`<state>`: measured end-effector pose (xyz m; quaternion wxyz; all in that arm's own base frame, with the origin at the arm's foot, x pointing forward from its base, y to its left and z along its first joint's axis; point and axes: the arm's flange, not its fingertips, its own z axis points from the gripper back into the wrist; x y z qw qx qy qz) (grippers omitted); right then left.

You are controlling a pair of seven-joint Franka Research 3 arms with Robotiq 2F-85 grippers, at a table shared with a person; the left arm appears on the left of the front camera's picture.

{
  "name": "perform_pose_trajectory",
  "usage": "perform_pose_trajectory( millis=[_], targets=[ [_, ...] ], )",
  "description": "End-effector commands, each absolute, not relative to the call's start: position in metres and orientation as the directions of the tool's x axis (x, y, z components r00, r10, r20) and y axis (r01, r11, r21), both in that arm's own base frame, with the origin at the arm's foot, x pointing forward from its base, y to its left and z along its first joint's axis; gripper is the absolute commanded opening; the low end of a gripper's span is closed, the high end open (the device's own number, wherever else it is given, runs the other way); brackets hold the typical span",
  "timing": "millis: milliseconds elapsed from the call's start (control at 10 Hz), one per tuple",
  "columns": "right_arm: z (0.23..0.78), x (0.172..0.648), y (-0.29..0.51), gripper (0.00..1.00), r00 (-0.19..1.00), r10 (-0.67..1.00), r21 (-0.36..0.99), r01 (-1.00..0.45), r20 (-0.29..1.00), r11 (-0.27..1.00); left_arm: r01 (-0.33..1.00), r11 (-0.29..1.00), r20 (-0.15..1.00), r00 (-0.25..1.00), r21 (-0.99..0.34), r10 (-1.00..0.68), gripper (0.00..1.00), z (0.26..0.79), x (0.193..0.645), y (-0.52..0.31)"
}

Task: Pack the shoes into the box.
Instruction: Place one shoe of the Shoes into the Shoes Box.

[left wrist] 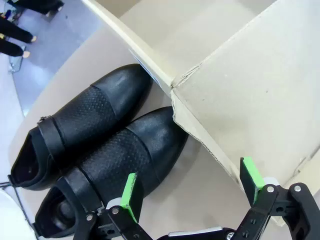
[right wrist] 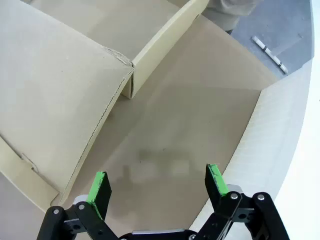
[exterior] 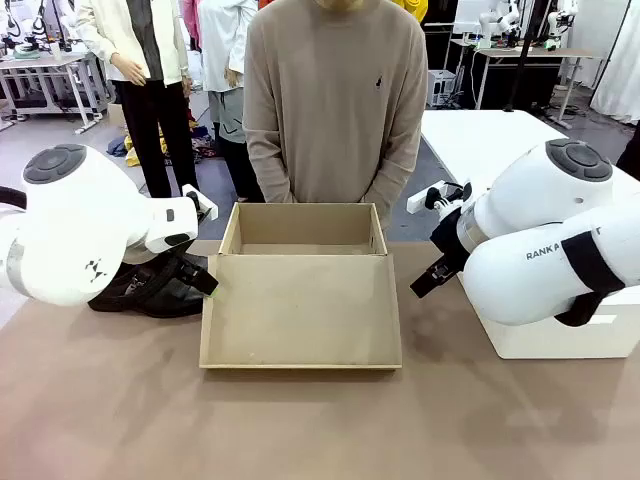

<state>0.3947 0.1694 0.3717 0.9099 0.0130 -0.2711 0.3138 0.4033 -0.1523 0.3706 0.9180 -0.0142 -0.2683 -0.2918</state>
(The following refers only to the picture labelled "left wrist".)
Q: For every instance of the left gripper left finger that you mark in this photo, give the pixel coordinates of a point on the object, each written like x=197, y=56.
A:
x=128, y=195

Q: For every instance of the black leather buckle shoe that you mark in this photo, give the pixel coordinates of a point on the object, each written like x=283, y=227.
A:
x=140, y=145
x=87, y=110

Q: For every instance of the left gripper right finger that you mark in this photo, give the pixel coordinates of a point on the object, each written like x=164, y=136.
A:
x=250, y=175

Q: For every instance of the bystander in cream jacket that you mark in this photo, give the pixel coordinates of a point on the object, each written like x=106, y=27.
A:
x=12, y=31

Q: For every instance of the brown cardboard shoe box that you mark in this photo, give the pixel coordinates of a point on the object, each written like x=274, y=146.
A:
x=250, y=100

